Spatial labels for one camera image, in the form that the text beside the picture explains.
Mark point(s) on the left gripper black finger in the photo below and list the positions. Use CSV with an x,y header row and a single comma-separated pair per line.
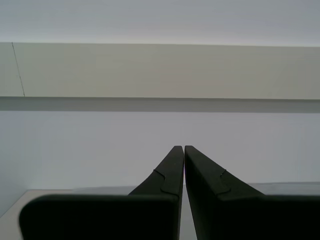
x,y
237,217
112,217

